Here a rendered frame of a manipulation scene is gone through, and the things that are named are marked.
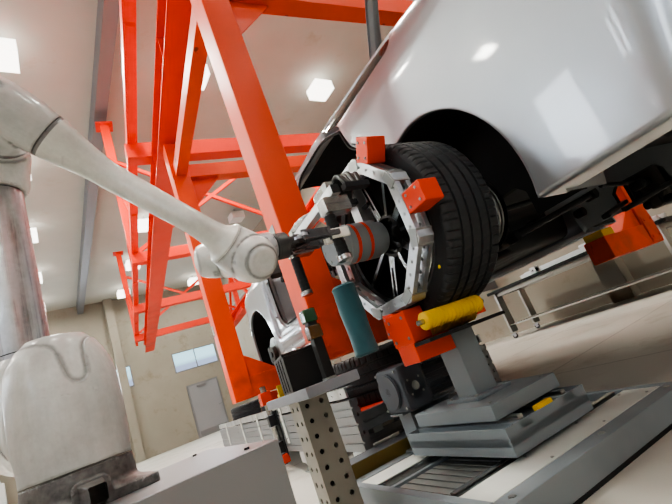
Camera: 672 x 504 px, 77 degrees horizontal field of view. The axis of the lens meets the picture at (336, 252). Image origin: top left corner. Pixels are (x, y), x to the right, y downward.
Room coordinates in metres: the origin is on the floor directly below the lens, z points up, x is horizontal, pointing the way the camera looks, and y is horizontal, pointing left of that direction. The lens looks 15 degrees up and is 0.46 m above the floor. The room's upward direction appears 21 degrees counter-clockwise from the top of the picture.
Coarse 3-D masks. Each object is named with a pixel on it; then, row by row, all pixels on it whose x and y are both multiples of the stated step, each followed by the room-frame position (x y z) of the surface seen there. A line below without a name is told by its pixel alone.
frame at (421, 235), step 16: (352, 160) 1.36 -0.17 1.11; (368, 176) 1.32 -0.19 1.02; (384, 176) 1.25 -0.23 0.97; (400, 176) 1.24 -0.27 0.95; (400, 192) 1.22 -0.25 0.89; (400, 208) 1.25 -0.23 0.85; (416, 224) 1.23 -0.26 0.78; (416, 240) 1.23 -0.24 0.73; (432, 240) 1.26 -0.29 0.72; (416, 256) 1.26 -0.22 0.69; (352, 272) 1.68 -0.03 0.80; (416, 272) 1.30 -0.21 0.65; (416, 288) 1.34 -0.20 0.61; (368, 304) 1.57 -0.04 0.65; (384, 304) 1.49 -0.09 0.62; (400, 304) 1.41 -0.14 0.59
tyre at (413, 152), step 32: (416, 160) 1.24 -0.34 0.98; (448, 160) 1.29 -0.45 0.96; (448, 192) 1.24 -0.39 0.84; (480, 192) 1.31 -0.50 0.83; (448, 224) 1.24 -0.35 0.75; (480, 224) 1.31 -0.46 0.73; (448, 256) 1.28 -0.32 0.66; (480, 256) 1.36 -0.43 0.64; (448, 288) 1.35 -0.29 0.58; (480, 288) 1.47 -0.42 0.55
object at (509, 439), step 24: (528, 408) 1.48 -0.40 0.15; (552, 408) 1.35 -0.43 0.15; (576, 408) 1.40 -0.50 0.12; (432, 432) 1.63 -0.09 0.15; (456, 432) 1.43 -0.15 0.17; (480, 432) 1.34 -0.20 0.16; (504, 432) 1.26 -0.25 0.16; (528, 432) 1.29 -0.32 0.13; (552, 432) 1.33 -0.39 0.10; (456, 456) 1.47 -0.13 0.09; (480, 456) 1.37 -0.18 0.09; (504, 456) 1.29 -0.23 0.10
